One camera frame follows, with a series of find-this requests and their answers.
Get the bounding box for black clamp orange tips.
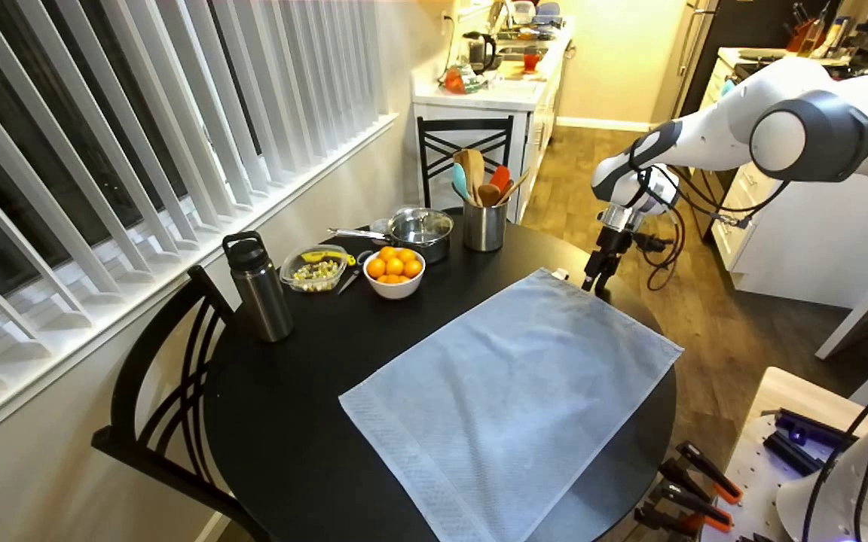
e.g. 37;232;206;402
654;459;737;532
674;440;748;506
632;501;707;542

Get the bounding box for white window sill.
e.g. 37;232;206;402
0;107;403;459

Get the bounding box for red spatula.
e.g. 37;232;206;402
475;164;515;211

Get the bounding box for white vertical window blinds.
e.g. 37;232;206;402
0;0;391;404

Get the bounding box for white cabinet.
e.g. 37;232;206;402
707;164;868;311

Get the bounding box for white bowl of oranges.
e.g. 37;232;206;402
357;245;432;304

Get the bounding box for light blue towel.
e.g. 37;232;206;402
337;268;688;542

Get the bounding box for teal silicone spatula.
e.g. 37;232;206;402
449;160;475;211

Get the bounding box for steel utensil holder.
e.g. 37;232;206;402
461;203;509;255

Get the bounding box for black electric kettle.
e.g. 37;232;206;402
461;28;504;74

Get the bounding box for bowl of green food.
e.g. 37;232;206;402
280;240;362;297

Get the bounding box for wooden base board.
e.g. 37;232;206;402
700;364;868;542

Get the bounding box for dark steel water bottle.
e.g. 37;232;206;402
219;229;297;345

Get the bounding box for white kitchen counter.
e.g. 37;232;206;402
409;28;573;225

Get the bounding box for yellow banana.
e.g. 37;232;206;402
297;247;362;270

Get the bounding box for steel pot with lid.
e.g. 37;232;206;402
330;206;458;268

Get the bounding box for black and purple clamp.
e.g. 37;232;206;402
760;430;825;478
760;404;860;452

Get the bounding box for wooden spatula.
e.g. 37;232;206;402
456;145;490;211

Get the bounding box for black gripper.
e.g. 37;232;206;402
577;225;640;304

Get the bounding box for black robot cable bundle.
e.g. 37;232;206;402
630;164;788;294

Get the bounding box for black wooden chair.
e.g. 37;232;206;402
91;262;268;542

